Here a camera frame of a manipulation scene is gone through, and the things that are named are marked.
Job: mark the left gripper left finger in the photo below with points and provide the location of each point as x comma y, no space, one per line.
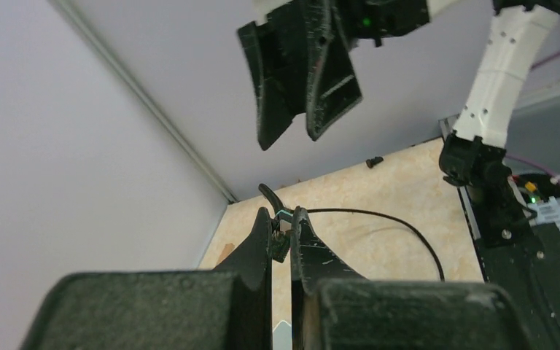
226,307

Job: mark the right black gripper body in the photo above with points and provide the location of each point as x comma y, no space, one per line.
376,20

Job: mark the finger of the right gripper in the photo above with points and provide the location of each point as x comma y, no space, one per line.
275,54
332,88

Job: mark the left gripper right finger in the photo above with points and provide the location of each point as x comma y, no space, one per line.
334,307

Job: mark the grey card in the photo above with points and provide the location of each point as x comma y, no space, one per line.
282,336

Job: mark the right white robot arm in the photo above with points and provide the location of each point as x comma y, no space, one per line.
474,150

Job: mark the long wooden block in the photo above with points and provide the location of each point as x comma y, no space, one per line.
226,251

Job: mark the small black clip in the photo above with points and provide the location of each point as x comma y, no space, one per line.
374,161

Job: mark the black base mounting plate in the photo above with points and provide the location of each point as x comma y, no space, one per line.
517,242

